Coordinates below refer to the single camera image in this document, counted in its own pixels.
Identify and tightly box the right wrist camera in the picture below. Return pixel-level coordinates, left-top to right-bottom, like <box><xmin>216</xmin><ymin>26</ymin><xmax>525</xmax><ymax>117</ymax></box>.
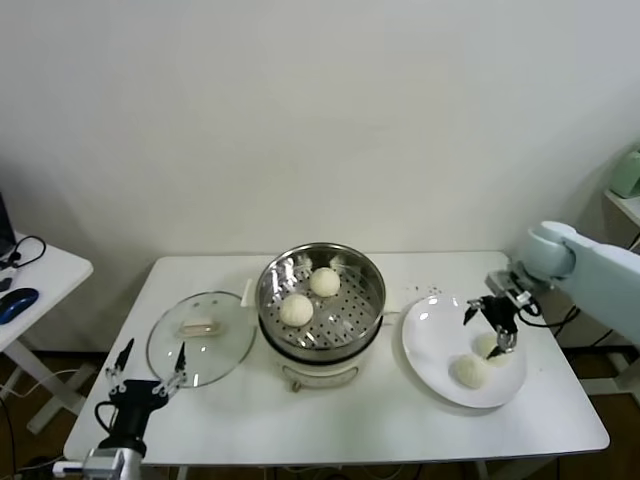
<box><xmin>484</xmin><ymin>269</ymin><xmax>534</xmax><ymax>304</ymax></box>

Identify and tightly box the white round plate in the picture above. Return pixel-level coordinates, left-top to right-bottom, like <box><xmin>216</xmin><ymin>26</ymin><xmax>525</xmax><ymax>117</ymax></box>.
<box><xmin>402</xmin><ymin>294</ymin><xmax>530</xmax><ymax>410</ymax></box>

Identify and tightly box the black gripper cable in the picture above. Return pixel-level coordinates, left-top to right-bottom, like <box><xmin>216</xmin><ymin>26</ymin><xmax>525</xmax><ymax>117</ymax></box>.
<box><xmin>519</xmin><ymin>298</ymin><xmax>582</xmax><ymax>330</ymax></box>
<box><xmin>93</xmin><ymin>401</ymin><xmax>121</xmax><ymax>437</ymax></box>

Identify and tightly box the dark laptop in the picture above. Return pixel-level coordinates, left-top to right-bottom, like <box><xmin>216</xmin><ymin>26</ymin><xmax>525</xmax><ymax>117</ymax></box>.
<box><xmin>0</xmin><ymin>192</ymin><xmax>17</xmax><ymax>256</ymax></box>

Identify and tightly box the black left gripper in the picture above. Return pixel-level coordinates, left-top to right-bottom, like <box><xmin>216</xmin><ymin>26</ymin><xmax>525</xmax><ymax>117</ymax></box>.
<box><xmin>99</xmin><ymin>338</ymin><xmax>190</xmax><ymax>454</ymax></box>

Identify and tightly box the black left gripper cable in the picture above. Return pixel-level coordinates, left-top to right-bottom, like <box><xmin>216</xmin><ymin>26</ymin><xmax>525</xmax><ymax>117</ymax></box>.
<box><xmin>93</xmin><ymin>401</ymin><xmax>121</xmax><ymax>437</ymax></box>

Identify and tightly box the white floor cable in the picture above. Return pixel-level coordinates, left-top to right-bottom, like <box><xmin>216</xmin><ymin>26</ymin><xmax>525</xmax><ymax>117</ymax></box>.
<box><xmin>0</xmin><ymin>367</ymin><xmax>84</xmax><ymax>400</ymax></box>

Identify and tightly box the black wired headset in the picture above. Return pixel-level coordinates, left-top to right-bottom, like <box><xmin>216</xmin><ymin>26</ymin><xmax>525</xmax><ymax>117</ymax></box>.
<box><xmin>1</xmin><ymin>235</ymin><xmax>48</xmax><ymax>271</ymax></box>

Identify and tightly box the white steamed baozi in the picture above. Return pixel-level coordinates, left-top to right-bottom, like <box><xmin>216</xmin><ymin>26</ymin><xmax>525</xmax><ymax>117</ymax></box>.
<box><xmin>472</xmin><ymin>334</ymin><xmax>516</xmax><ymax>369</ymax></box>
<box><xmin>308</xmin><ymin>267</ymin><xmax>342</xmax><ymax>299</ymax></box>
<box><xmin>278</xmin><ymin>293</ymin><xmax>315</xmax><ymax>328</ymax></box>
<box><xmin>451</xmin><ymin>354</ymin><xmax>490</xmax><ymax>390</ymax></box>

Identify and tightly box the perforated steel steamer basket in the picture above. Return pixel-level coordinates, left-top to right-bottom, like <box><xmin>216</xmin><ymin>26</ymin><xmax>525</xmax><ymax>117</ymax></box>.
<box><xmin>256</xmin><ymin>242</ymin><xmax>389</xmax><ymax>364</ymax></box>

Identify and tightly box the blue computer mouse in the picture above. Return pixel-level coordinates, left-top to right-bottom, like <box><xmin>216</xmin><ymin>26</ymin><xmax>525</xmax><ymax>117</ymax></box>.
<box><xmin>0</xmin><ymin>287</ymin><xmax>40</xmax><ymax>324</ymax></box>

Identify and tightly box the white electric cooker pot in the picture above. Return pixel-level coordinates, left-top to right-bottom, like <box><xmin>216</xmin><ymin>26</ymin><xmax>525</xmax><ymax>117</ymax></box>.
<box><xmin>241</xmin><ymin>277</ymin><xmax>402</xmax><ymax>394</ymax></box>

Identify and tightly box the white x-leg side table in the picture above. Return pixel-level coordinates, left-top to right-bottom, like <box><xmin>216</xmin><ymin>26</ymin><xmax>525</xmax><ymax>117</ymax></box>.
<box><xmin>0</xmin><ymin>229</ymin><xmax>96</xmax><ymax>436</ymax></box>

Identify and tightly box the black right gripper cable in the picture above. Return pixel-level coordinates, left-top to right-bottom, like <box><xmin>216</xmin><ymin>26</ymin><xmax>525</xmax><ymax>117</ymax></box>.
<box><xmin>519</xmin><ymin>298</ymin><xmax>582</xmax><ymax>330</ymax></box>

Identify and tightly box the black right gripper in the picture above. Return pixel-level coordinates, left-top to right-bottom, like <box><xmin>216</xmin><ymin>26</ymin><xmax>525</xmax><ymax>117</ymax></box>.
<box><xmin>463</xmin><ymin>294</ymin><xmax>521</xmax><ymax>360</ymax></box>

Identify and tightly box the pale green appliance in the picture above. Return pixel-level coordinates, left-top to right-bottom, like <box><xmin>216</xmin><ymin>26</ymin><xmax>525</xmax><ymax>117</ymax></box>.
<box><xmin>612</xmin><ymin>144</ymin><xmax>640</xmax><ymax>199</ymax></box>

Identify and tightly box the round glass pot lid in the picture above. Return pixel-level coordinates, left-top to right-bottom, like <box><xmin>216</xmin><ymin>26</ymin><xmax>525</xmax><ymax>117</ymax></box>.
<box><xmin>147</xmin><ymin>290</ymin><xmax>259</xmax><ymax>389</ymax></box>

